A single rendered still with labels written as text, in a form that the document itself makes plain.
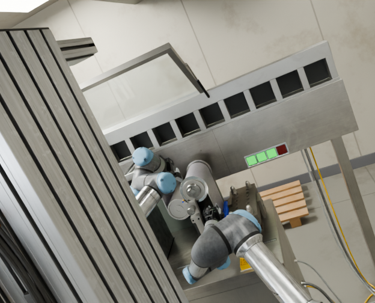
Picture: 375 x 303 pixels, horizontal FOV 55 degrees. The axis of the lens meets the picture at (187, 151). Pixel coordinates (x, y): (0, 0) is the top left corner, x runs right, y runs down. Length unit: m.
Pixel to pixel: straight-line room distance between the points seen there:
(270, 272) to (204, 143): 1.07
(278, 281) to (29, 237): 0.83
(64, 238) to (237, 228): 0.80
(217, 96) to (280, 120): 0.38
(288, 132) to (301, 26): 2.11
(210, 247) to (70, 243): 0.74
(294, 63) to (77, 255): 1.66
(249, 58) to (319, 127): 2.09
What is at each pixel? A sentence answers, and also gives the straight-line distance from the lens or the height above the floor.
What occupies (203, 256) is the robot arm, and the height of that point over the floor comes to 1.24.
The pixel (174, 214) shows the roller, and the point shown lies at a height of 1.15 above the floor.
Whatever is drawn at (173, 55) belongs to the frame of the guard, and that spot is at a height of 1.90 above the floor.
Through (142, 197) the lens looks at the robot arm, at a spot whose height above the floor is 1.51.
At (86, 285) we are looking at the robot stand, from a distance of 0.62.
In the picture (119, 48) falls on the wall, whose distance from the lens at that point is 4.39.
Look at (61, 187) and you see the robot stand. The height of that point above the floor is 1.77.
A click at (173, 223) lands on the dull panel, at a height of 0.95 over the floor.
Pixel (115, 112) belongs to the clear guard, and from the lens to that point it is 2.06.
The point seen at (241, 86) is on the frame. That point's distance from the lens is 2.04.
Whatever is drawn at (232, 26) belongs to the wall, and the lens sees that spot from 4.07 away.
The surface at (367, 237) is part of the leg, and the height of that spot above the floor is 0.37.
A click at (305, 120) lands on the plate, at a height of 1.30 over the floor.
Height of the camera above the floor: 1.87
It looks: 14 degrees down
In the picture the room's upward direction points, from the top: 24 degrees counter-clockwise
